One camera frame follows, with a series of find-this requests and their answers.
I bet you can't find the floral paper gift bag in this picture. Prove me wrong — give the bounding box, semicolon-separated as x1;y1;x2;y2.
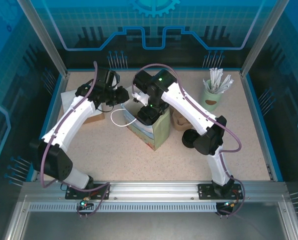
110;101;171;152

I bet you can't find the brown pulp cup carrier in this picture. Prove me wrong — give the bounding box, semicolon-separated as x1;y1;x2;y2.
172;109;192;131

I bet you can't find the white paper napkin stack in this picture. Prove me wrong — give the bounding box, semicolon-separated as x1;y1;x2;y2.
60;89;105;115

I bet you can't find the stack of black lids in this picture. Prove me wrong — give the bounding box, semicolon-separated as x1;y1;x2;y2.
182;128;198;149

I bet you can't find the green straw holder cup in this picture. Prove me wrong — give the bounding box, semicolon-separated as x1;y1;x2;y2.
201;79;226;112

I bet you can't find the grey metal front panel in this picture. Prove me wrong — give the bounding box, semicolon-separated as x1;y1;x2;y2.
3;199;298;240

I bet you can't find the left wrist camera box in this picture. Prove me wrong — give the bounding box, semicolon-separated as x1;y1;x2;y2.
108;69;121;88

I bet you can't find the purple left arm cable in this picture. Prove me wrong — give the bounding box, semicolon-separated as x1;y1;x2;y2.
39;60;112;220

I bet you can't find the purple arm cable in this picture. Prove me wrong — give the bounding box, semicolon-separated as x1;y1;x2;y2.
130;63;247;218
39;60;112;220

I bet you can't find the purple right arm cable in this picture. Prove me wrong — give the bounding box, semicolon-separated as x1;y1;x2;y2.
130;63;247;218

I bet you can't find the aluminium mounting rail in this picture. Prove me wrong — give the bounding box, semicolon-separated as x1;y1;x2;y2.
21;180;291;201

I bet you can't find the aluminium frame post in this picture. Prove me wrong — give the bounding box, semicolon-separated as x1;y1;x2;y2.
240;0;281;78
17;0;71;77

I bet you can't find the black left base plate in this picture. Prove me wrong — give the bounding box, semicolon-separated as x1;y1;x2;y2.
65;183;111;201

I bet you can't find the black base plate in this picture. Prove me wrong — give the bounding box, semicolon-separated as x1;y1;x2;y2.
65;183;111;201
197;183;244;201

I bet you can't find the slotted grey cable duct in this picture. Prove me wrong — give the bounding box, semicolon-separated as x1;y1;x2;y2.
28;201;221;213

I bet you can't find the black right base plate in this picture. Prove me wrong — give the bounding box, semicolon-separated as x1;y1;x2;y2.
197;183;244;201

